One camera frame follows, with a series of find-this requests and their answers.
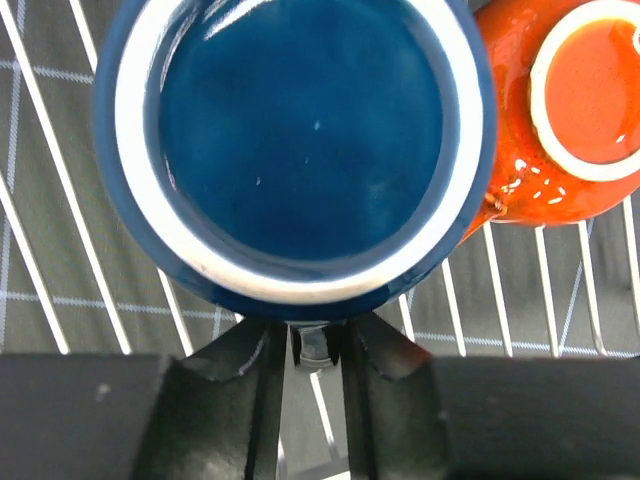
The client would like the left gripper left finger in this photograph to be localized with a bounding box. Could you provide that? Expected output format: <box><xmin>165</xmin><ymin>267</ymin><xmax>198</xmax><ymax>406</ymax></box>
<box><xmin>1</xmin><ymin>319</ymin><xmax>287</xmax><ymax>479</ymax></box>

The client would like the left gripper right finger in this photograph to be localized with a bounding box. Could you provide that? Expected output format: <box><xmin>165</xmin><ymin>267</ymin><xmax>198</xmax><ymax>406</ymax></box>
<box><xmin>341</xmin><ymin>314</ymin><xmax>639</xmax><ymax>479</ymax></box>

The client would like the blue mug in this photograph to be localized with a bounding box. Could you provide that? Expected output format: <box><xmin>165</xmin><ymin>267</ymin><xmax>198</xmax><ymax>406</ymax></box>
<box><xmin>92</xmin><ymin>0</ymin><xmax>499</xmax><ymax>371</ymax></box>

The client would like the orange patterned mug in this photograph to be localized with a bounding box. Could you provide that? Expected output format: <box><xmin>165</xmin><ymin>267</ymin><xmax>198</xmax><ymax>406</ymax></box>
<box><xmin>472</xmin><ymin>1</ymin><xmax>639</xmax><ymax>229</ymax></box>

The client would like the silver wire dish rack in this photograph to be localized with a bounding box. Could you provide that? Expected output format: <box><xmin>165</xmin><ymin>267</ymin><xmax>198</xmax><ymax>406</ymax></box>
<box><xmin>1</xmin><ymin>1</ymin><xmax>639</xmax><ymax>479</ymax></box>

